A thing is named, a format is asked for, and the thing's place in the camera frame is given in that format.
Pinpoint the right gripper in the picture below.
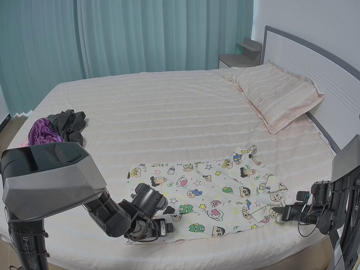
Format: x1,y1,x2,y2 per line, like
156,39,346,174
270,203,301,223

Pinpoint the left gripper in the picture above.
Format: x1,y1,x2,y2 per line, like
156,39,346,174
146,218,176,237

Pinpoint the white printed pyjama top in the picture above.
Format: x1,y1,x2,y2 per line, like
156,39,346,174
125,145,290,246

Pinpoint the bed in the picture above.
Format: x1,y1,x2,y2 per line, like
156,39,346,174
0,25,360,270

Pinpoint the pink striped pillow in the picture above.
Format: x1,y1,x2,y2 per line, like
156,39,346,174
222,61,325,134

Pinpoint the black garment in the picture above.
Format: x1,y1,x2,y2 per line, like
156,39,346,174
46,109,88,147

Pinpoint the purple garment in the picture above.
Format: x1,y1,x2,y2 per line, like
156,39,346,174
28,118,65,146

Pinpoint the grey bedside table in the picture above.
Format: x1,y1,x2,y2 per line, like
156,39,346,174
219,37,263,69

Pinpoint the blue-green curtain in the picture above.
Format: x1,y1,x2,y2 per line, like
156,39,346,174
76,0,255,79
0,0,88,118

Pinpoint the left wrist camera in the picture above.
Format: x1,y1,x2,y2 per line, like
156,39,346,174
154,201,171,216

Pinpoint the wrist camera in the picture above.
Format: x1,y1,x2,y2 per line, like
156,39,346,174
154,201,171,216
295,191,310,205

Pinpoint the black cable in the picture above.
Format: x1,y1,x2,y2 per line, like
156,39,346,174
124,229,158,243
298,222,319,237

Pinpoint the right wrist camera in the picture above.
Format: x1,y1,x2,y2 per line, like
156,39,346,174
295,191,310,205

